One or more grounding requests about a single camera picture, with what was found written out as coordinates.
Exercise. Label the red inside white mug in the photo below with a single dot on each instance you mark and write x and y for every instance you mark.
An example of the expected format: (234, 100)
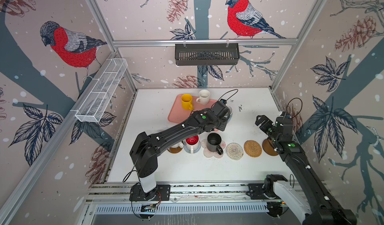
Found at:
(192, 141)

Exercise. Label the white wire mesh shelf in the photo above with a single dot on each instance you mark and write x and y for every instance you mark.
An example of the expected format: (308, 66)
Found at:
(99, 97)

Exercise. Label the rattan round woven coaster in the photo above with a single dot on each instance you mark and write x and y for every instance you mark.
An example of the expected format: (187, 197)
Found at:
(253, 149)

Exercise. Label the blue patterned mug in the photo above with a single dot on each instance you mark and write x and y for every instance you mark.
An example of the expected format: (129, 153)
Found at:
(230, 110)

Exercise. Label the yellow mug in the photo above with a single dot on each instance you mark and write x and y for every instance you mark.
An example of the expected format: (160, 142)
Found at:
(187, 102)

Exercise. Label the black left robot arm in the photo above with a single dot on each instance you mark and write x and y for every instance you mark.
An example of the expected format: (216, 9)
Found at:
(146, 148)

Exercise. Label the glossy brown round coaster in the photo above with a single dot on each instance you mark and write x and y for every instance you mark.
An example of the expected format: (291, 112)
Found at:
(174, 150)

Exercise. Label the dark wooden round coaster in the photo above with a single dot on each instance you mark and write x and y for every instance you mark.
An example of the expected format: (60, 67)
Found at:
(268, 148)

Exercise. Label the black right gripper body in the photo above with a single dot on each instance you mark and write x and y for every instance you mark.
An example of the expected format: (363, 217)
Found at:
(269, 128)

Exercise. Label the blue grey woven coaster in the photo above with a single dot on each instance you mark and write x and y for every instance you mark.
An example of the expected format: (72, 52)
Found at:
(192, 149)

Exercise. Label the multicolour zigzag woven coaster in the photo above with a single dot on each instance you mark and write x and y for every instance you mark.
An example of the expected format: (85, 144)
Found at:
(234, 151)

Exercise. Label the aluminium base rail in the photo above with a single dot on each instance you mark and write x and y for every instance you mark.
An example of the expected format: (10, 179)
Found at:
(183, 199)

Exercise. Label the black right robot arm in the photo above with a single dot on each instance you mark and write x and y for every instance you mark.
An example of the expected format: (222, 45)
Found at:
(319, 207)

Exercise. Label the pink flower shaped coaster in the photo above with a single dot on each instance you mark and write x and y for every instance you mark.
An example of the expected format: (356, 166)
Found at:
(207, 153)

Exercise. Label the black mug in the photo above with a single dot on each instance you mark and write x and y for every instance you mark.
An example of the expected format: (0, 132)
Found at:
(214, 143)

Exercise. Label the black hanging wire basket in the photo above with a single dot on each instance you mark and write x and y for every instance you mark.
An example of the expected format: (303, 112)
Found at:
(207, 54)

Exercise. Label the cream mug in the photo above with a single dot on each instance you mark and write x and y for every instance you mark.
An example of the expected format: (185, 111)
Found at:
(204, 97)

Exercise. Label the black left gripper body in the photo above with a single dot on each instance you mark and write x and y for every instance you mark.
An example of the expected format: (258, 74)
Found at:
(221, 124)

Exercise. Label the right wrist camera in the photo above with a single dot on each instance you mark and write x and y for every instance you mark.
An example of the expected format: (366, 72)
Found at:
(286, 114)

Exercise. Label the pink tray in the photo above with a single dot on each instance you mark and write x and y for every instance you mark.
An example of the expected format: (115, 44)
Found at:
(178, 114)

